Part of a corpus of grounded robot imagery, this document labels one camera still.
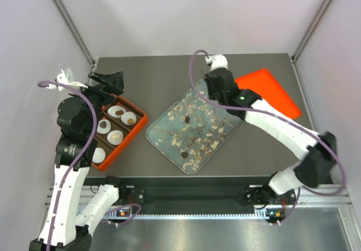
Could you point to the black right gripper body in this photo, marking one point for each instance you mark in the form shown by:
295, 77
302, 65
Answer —
213, 95

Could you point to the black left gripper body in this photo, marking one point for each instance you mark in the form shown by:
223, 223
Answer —
99, 98

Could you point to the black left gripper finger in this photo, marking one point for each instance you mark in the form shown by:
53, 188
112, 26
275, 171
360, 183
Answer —
116, 83
103, 79

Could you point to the dark oval chocolate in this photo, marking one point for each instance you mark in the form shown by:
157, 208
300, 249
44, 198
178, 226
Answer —
103, 124

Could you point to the orange box lid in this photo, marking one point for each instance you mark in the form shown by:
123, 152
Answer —
265, 84

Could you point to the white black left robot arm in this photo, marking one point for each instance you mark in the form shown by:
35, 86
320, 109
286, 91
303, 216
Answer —
65, 228

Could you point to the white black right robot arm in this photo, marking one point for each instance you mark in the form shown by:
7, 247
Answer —
315, 152

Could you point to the orange chocolate box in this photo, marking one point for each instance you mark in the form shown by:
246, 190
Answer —
129, 132

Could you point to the white paper cup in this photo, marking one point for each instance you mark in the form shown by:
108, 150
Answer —
105, 130
115, 142
99, 155
128, 115
112, 111

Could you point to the blossom pattern serving tray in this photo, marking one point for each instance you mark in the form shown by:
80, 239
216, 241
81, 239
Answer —
207, 130

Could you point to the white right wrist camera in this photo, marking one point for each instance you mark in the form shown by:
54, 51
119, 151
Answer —
216, 61

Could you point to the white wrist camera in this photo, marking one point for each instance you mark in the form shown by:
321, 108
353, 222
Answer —
67, 77
216, 61

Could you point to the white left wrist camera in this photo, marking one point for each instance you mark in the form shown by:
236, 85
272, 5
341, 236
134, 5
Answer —
67, 77

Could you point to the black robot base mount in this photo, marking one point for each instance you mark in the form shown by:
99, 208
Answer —
194, 193

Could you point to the grey slotted cable duct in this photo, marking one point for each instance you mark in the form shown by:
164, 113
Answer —
254, 214

